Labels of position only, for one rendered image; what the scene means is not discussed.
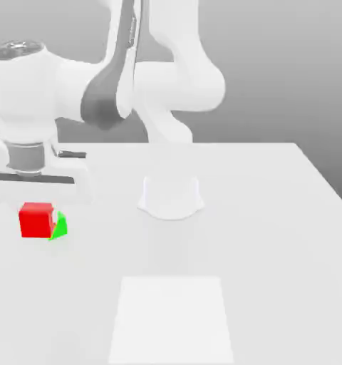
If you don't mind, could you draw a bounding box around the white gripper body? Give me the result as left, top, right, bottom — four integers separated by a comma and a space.
0, 170, 97, 205

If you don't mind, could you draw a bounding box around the small red cube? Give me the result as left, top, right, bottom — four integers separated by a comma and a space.
18, 202, 57, 240

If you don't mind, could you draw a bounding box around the small green cube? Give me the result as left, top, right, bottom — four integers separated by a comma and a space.
48, 210, 68, 241

